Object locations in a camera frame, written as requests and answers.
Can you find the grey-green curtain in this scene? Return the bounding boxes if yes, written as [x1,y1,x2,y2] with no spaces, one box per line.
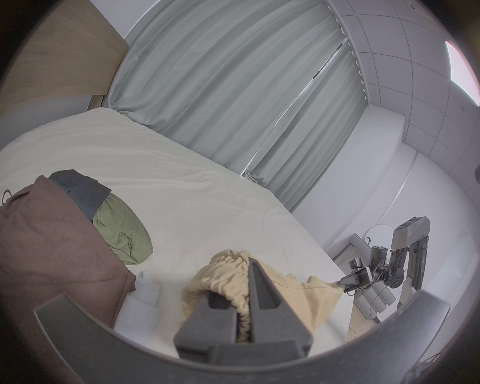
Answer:
[245,43,367,215]
[103,0,347,177]

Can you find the white garment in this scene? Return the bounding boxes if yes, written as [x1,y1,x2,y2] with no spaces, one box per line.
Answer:
[112,272,162,346]

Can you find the brown garment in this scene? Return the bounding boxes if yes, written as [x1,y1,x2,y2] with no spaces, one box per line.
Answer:
[0,175,137,327]

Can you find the tan shorts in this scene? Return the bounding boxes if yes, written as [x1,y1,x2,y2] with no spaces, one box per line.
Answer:
[181,248,344,344]

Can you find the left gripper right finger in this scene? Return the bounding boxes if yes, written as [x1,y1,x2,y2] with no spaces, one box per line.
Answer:
[236,258,315,357]

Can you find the black garment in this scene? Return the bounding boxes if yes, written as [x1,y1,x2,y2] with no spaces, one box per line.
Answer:
[49,169,112,223]

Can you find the green garment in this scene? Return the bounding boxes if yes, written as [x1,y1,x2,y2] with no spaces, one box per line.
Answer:
[93,193,154,266]

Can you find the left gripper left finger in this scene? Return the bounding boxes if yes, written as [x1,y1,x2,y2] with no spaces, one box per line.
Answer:
[173,290,241,357]

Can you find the bed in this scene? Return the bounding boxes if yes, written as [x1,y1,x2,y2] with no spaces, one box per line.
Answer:
[0,0,353,361]

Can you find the ceiling light panel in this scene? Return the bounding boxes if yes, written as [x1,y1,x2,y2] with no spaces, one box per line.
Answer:
[445,40,480,106]

